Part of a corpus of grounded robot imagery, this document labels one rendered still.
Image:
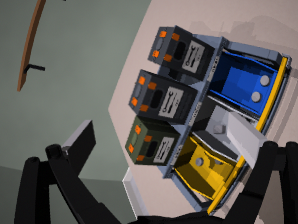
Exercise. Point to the yellow open bin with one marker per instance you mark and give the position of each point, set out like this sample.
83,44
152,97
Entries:
203,179

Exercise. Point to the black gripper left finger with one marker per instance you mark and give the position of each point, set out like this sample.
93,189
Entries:
33,206

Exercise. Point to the olive green tool case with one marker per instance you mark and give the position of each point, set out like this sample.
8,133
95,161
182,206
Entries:
151,142

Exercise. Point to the yellow bar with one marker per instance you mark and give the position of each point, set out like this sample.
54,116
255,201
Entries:
258,127

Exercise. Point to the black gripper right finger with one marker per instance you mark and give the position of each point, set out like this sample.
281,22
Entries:
249,141

